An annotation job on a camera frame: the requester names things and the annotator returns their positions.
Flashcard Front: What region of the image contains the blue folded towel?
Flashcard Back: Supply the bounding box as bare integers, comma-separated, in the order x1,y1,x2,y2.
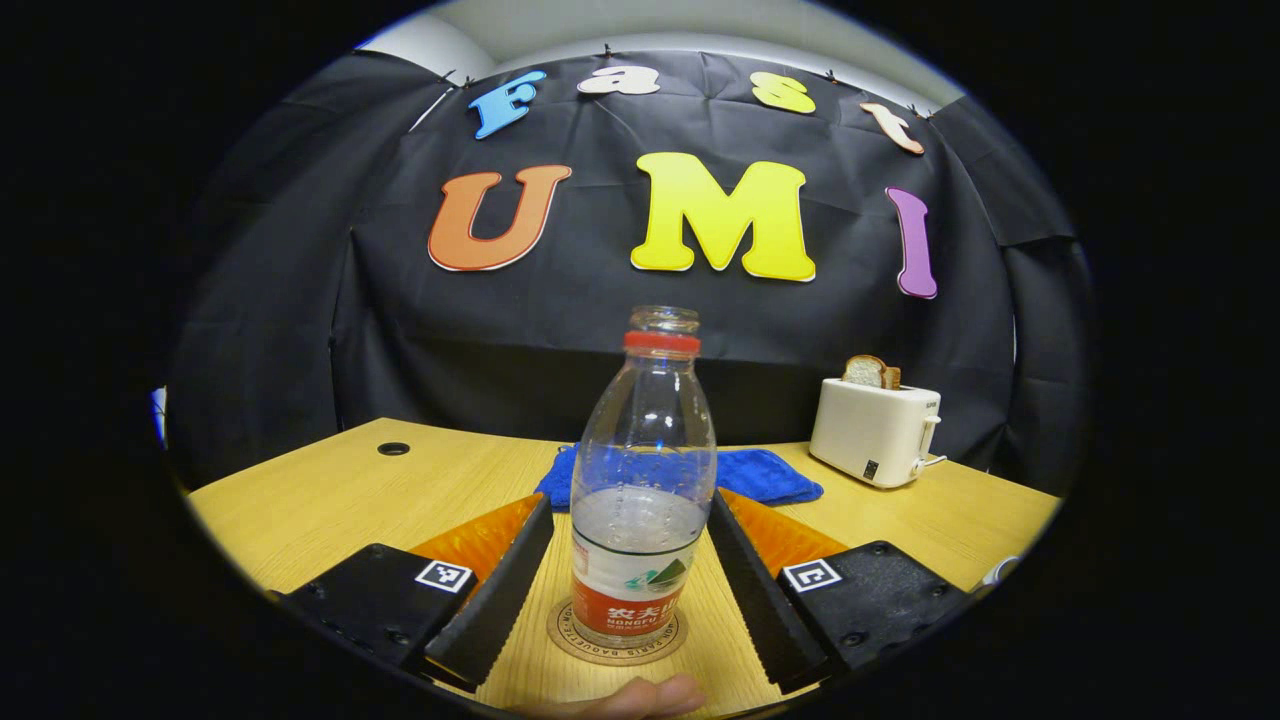
534,443,825,512

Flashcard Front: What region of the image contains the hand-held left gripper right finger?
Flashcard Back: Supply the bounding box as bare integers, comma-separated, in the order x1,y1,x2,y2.
706,487,976,696

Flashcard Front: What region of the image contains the round brown coaster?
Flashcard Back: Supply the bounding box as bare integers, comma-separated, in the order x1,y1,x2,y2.
547,597,690,667

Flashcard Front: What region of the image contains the white toaster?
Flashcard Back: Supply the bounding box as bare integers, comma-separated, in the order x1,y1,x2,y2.
809,377,944,490

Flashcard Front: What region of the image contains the clear plastic water bottle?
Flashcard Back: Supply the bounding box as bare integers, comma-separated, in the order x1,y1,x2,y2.
569,304,719,650

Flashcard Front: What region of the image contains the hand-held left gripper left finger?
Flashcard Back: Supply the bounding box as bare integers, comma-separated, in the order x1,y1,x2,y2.
275,490,557,691

